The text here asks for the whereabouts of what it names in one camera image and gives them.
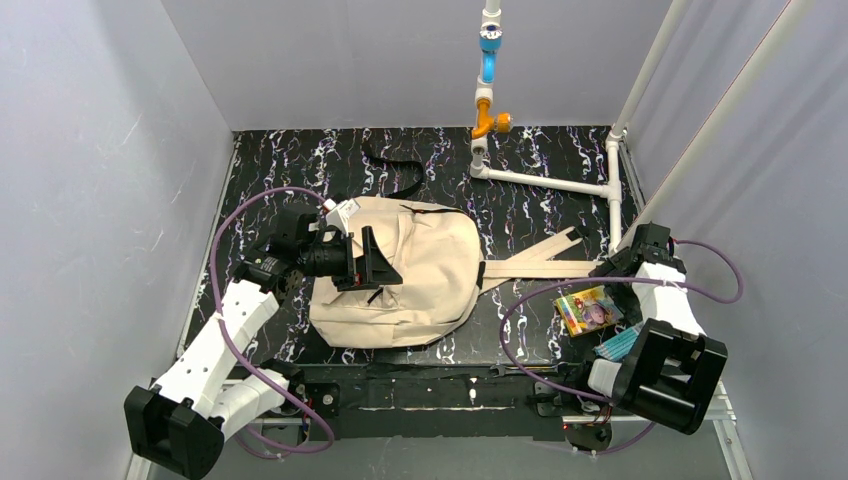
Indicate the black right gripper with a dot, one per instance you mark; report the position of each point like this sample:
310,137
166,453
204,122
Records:
614,266

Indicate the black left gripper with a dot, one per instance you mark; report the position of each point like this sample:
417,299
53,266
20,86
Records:
361,258

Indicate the colourful crayon box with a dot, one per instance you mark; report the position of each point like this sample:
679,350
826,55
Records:
588,310

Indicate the beige canvas backpack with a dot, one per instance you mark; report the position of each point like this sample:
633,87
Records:
437,251

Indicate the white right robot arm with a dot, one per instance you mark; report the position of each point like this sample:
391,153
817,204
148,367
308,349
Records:
663,366

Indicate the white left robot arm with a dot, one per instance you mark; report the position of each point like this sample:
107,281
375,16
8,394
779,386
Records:
211,392

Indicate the light blue barcode book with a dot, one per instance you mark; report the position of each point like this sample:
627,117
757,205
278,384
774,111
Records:
618,347

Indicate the blue orange pipe fitting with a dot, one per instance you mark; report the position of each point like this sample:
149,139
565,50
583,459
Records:
490,40

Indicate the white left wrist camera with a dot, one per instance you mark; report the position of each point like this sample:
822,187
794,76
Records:
338,213

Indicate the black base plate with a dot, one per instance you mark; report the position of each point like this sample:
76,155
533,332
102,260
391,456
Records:
427,401

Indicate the white PVC pipe frame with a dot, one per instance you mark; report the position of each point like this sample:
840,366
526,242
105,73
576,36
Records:
704,59

